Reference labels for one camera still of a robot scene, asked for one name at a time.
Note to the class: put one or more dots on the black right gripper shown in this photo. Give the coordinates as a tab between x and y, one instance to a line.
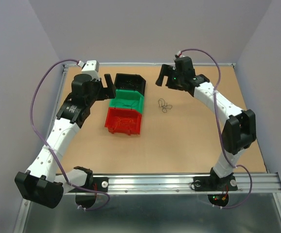
164	71

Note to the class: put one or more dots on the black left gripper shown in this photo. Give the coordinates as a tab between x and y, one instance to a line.
106	92

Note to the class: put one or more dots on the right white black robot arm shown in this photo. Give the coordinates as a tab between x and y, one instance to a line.
239	126

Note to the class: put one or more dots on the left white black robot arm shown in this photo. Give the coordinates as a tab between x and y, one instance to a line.
45	181

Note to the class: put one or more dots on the green plastic bin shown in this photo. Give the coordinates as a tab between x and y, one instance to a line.
127	99

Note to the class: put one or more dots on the black plastic bin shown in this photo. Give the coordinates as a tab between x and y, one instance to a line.
132	82

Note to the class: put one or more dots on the red plastic bin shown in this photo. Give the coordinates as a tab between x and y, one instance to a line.
125	121

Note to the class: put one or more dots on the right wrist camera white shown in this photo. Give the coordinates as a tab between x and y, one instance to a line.
179	55

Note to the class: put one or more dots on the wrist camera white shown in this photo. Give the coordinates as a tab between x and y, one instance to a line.
179	55
90	68

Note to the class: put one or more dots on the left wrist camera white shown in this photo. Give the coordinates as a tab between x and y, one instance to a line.
90	68

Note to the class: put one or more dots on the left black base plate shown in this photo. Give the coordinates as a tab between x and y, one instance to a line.
97	184

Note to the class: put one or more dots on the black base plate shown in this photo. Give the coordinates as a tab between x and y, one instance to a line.
213	184
97	184

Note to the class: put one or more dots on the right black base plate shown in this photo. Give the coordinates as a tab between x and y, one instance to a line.
213	184

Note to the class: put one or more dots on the aluminium frame rail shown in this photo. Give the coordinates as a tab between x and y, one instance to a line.
165	184

